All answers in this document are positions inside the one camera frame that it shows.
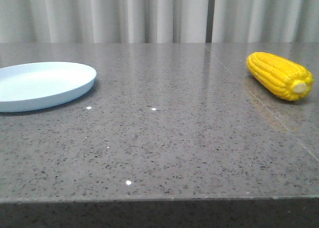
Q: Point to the white pleated curtain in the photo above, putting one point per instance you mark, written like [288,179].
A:
[159,21]

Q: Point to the light blue round plate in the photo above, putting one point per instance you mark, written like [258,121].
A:
[35,86]

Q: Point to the yellow corn cob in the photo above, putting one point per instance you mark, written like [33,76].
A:
[284,78]

